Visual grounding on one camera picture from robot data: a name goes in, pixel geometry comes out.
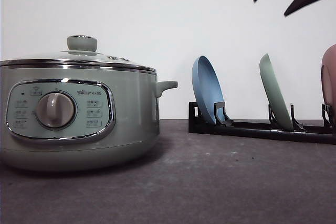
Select green plate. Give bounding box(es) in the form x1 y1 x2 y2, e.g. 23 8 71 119
259 54 293 131

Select glass steamer lid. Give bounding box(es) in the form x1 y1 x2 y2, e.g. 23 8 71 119
0 35 157 72

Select pink plate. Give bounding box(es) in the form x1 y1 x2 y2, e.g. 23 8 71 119
321 44 336 127

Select blue plate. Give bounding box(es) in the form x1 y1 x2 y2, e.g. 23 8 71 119
192 56 225 123

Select black plate rack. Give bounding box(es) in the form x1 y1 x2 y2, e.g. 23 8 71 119
188 102 336 144

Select green electric steamer pot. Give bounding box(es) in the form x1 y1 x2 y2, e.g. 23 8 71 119
0 59 178 172

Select grey table mat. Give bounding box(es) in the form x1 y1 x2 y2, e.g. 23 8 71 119
0 119 336 224

